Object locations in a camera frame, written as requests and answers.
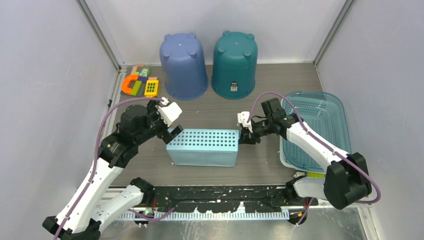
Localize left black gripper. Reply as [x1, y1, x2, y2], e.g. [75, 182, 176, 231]
[135, 96, 183, 145]

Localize light blue plastic basket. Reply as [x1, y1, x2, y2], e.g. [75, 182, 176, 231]
[166, 128, 240, 167]

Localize blue plastic bucket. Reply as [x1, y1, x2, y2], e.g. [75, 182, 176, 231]
[159, 32, 209, 101]

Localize teal plastic bucket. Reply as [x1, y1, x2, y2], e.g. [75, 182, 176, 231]
[211, 30, 258, 100]

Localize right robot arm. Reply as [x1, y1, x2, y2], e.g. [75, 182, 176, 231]
[237, 98, 377, 210]

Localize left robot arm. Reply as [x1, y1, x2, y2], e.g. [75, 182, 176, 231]
[42, 97, 183, 240]

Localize yellow toy block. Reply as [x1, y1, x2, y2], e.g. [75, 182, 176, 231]
[144, 79, 160, 98]

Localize lime green long brick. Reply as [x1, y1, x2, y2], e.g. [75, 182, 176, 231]
[130, 80, 143, 96]

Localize purple toy block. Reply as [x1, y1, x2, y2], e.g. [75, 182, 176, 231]
[137, 76, 149, 83]

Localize small toy car blue wheels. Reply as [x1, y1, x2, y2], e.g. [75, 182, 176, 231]
[293, 171, 307, 178]

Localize orange toy arch block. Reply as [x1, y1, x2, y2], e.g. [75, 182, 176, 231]
[121, 74, 139, 95]

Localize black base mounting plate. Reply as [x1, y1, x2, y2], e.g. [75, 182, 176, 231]
[140, 185, 310, 214]

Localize green numbered toy block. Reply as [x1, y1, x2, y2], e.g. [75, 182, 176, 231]
[139, 67, 151, 78]

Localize lime green toy brick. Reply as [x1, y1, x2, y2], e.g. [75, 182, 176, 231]
[306, 172, 326, 179]

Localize teal plastic basket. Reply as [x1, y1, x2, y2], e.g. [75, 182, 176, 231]
[279, 91, 352, 174]

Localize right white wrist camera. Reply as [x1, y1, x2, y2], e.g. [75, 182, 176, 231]
[237, 111, 253, 133]

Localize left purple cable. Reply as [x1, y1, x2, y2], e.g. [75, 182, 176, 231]
[52, 96, 170, 240]

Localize white cable duct strip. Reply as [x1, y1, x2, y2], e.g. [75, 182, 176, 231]
[119, 210, 291, 222]

